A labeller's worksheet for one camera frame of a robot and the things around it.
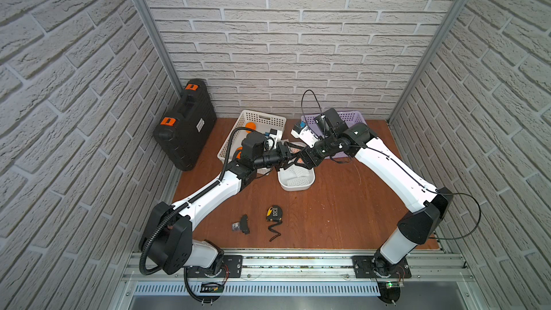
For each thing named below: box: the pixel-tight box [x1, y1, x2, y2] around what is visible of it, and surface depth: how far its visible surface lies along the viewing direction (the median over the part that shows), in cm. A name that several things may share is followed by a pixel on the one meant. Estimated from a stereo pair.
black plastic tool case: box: [152, 78, 217, 172], surface depth 91 cm
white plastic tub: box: [277, 164, 316, 191], surface depth 91 cm
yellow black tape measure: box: [265, 204, 283, 229], surface depth 85 cm
